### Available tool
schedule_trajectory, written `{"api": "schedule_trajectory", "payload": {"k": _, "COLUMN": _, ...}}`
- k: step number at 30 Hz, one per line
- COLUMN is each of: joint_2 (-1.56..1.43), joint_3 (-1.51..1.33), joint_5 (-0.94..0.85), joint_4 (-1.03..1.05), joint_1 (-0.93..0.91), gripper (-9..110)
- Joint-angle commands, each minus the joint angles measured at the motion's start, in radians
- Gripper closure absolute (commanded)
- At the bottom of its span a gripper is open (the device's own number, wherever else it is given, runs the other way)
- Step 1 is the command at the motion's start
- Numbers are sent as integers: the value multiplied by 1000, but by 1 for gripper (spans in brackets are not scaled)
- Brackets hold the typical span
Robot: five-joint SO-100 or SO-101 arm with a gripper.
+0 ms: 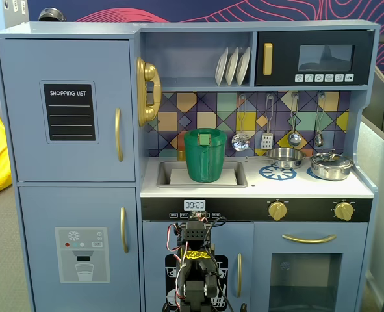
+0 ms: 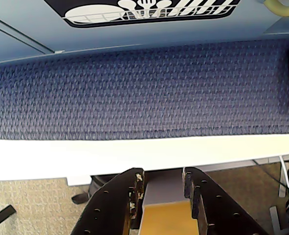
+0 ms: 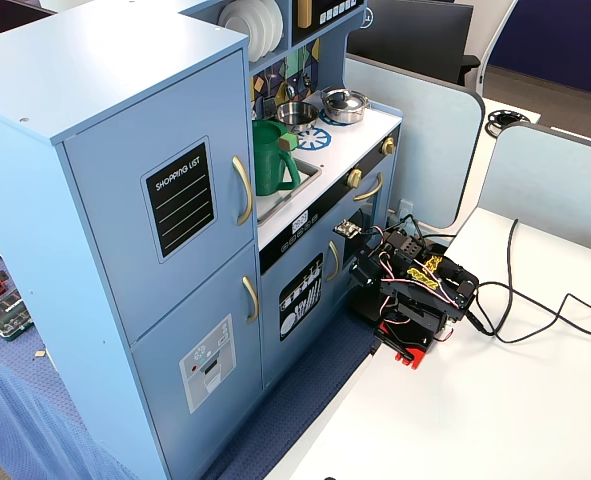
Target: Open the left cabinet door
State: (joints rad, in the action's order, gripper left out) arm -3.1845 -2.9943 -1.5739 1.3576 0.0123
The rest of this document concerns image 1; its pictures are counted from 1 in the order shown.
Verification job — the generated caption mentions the green plastic cup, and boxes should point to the green plastic cup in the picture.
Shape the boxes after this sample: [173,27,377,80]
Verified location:
[183,127,228,184]

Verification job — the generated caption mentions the red white black servo wire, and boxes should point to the red white black servo wire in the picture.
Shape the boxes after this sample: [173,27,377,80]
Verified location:
[166,222,184,261]

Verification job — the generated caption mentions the long gold door handle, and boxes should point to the long gold door handle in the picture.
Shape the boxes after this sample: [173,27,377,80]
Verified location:
[114,107,125,163]
[120,206,130,255]

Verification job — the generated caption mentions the gold toy telephone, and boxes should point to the gold toy telephone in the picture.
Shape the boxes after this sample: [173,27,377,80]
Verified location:
[136,57,163,128]

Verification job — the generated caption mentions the white toy plate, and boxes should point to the white toy plate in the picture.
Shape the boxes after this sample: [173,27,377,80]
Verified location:
[214,47,229,87]
[225,47,240,87]
[235,47,252,86]

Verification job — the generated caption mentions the black round helmet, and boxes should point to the black round helmet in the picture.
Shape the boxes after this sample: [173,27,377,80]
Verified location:
[37,8,66,23]

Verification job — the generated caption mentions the blue toy play kitchen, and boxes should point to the blue toy play kitchen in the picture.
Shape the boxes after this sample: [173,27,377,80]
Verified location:
[0,19,381,312]

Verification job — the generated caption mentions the black toy microwave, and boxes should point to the black toy microwave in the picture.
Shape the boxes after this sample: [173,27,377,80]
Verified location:
[255,30,375,87]

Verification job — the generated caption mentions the blue oven door with window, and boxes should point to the blue oven door with window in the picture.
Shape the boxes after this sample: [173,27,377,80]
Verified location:
[253,222,369,312]

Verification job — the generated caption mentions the steel frying pan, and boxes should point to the steel frying pan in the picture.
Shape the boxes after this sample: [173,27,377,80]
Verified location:
[246,147,307,170]

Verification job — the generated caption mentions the gold stove knob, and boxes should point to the gold stove knob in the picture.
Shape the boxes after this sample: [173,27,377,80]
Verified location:
[333,201,355,222]
[268,201,289,222]

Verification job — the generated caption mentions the short gold door handle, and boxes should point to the short gold door handle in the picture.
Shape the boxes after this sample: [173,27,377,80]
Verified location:
[236,253,244,298]

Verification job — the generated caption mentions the grey toy sink basin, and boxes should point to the grey toy sink basin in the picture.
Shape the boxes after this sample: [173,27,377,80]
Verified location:
[155,160,249,189]

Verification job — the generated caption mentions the blue ice dispenser fridge door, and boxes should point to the blue ice dispenser fridge door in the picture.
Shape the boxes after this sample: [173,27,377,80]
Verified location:
[18,186,142,312]

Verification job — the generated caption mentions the gold microwave handle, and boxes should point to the gold microwave handle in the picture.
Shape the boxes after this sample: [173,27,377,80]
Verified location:
[262,42,274,76]

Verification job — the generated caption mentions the small steel hanging spoon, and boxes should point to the small steel hanging spoon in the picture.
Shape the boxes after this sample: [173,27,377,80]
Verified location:
[314,93,327,147]

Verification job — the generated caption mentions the curved gold oven handle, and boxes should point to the curved gold oven handle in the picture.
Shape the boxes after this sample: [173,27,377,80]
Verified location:
[281,233,338,245]

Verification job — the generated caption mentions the steel slotted skimmer spoon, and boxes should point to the steel slotted skimmer spoon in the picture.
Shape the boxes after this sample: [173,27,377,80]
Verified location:
[231,94,251,153]

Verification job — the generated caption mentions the blue dishwasher door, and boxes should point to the blue dishwasher door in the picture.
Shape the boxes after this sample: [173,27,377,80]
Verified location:
[142,221,255,312]

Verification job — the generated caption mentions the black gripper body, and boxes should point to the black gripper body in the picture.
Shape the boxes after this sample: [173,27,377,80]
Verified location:
[187,211,211,224]

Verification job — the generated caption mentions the steel pot with lid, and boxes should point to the steel pot with lid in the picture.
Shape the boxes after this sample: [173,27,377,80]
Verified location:
[309,149,355,181]

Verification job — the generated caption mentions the thin black cable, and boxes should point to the thin black cable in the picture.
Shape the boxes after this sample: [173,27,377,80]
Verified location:
[207,216,232,312]

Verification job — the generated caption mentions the blue shopping list cabinet door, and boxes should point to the blue shopping list cabinet door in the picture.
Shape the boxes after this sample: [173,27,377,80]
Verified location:
[0,38,137,183]

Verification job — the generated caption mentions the steel slotted spatula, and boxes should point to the steel slotted spatula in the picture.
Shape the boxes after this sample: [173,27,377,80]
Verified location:
[260,94,275,151]

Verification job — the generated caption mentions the steel ladle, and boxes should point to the steel ladle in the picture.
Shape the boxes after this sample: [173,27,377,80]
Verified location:
[287,94,302,148]

